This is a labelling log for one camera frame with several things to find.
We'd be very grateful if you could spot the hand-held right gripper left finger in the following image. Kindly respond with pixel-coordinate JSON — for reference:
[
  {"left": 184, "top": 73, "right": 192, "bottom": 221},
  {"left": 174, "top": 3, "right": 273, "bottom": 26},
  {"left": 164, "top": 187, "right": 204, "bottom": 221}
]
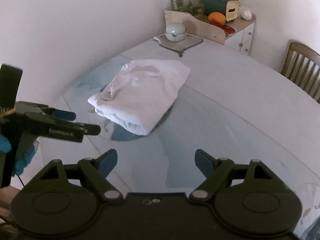
[{"left": 40, "top": 149, "right": 123, "bottom": 201}]

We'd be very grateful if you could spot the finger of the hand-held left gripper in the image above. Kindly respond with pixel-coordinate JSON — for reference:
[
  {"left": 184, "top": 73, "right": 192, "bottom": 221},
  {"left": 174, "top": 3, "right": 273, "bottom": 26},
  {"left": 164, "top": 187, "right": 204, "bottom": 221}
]
[
  {"left": 41, "top": 106, "right": 77, "bottom": 121},
  {"left": 54, "top": 119, "right": 102, "bottom": 137}
]

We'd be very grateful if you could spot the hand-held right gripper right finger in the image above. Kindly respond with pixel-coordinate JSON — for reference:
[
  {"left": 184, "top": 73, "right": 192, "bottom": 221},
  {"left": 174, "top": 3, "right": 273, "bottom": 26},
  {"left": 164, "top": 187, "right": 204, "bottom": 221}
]
[{"left": 189, "top": 149, "right": 273, "bottom": 201}]

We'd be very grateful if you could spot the beige printed sweatshirt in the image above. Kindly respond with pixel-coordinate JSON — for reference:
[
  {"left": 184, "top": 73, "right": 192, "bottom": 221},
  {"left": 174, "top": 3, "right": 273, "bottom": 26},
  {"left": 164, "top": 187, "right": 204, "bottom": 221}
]
[{"left": 87, "top": 59, "right": 190, "bottom": 136}]

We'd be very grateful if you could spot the person's left forearm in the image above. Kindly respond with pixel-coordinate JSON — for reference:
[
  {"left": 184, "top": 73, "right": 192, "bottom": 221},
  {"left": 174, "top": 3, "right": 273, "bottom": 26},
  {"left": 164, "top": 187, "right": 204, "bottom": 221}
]
[{"left": 0, "top": 187, "right": 22, "bottom": 205}]

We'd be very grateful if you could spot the person's left hand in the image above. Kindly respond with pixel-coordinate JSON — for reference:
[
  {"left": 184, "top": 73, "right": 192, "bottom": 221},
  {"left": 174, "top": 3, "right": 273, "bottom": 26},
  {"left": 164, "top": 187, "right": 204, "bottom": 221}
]
[{"left": 0, "top": 134, "right": 38, "bottom": 175}]

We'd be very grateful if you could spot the blue patterned tablecloth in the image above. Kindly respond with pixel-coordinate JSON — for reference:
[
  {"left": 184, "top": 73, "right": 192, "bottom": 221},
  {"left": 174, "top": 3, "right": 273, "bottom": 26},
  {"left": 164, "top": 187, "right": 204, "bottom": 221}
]
[{"left": 47, "top": 36, "right": 320, "bottom": 240}]

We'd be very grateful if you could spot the grey teapot mat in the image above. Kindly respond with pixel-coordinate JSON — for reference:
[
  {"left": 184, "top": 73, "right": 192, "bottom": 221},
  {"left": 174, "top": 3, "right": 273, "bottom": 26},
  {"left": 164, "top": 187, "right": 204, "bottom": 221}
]
[{"left": 153, "top": 32, "right": 204, "bottom": 58}]

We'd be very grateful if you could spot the small wooden shelf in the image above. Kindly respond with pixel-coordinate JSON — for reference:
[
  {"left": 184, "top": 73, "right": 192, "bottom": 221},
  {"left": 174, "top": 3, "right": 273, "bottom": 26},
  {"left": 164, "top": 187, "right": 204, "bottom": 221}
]
[{"left": 164, "top": 9, "right": 257, "bottom": 55}]

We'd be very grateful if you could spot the pale green teapot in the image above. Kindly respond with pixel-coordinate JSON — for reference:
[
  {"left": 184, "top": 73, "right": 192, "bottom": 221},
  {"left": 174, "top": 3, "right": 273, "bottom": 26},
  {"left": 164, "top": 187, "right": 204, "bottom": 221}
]
[{"left": 164, "top": 22, "right": 187, "bottom": 42}]

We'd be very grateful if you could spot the wooden chair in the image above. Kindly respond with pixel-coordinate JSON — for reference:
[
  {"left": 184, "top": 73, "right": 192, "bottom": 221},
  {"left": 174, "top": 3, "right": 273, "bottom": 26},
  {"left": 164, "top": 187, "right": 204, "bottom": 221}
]
[{"left": 280, "top": 42, "right": 320, "bottom": 104}]

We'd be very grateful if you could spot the orange fruit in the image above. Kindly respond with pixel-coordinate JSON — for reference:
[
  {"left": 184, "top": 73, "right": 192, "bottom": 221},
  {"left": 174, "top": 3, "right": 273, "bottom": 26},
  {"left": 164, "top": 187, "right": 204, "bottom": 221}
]
[{"left": 208, "top": 12, "right": 227, "bottom": 25}]

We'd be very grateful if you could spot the white shell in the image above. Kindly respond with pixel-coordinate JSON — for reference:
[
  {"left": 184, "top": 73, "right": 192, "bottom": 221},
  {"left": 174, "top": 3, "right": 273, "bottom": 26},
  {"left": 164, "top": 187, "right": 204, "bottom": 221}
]
[{"left": 237, "top": 6, "right": 253, "bottom": 20}]

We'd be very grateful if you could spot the green tissue box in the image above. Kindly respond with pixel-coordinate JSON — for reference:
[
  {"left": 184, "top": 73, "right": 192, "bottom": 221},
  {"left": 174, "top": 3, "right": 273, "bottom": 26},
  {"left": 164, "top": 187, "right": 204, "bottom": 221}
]
[{"left": 204, "top": 0, "right": 239, "bottom": 22}]

